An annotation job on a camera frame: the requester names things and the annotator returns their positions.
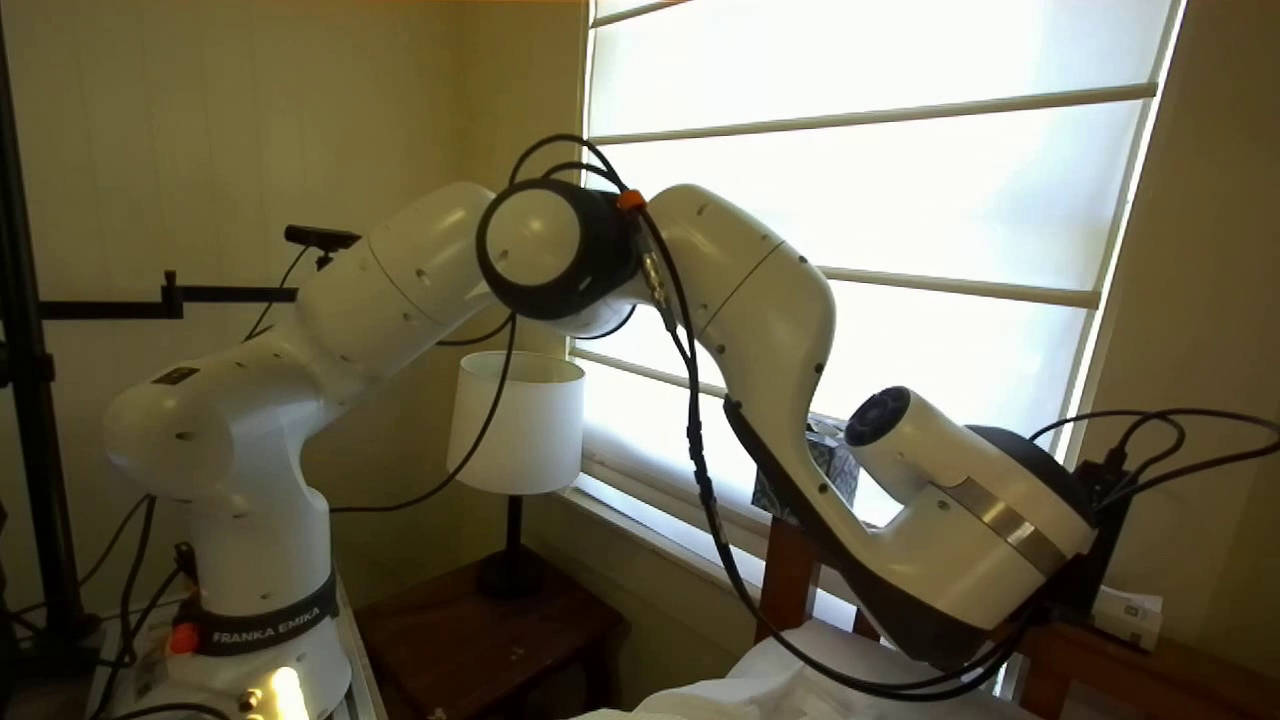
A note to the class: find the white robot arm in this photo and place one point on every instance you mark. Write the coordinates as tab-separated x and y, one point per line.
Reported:
985	516

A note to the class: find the wooden bed headboard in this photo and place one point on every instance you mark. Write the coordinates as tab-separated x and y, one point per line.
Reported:
1062	661

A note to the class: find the white table lamp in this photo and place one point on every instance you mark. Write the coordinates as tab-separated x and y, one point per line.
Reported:
517	429

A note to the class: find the blue patterned tissue box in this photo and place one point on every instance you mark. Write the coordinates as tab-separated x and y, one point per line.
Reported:
825	447

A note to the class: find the white pillow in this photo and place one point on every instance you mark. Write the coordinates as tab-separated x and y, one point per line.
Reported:
775	687

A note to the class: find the dark wooden nightstand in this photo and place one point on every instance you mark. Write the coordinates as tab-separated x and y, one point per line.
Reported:
455	649

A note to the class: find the white roman window blind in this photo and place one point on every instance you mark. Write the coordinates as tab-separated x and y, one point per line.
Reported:
956	168

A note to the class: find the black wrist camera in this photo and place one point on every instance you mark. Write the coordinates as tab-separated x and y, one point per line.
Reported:
1109	507

